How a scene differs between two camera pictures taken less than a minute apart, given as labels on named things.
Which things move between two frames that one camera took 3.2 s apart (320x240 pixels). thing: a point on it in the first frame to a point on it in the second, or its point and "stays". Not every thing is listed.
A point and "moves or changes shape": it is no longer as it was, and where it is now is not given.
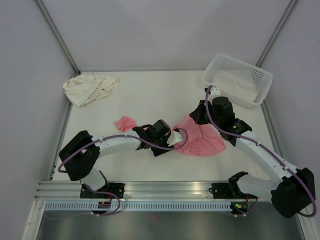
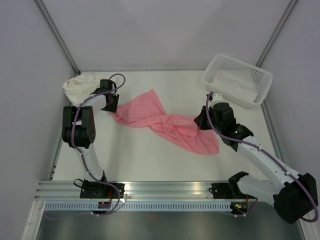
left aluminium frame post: (59, 36) stays
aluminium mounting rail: (138, 191) stays
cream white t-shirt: (82, 89) stays
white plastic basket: (248, 85) stays
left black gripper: (157, 152) to (114, 108)
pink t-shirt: (202, 140) moves or changes shape
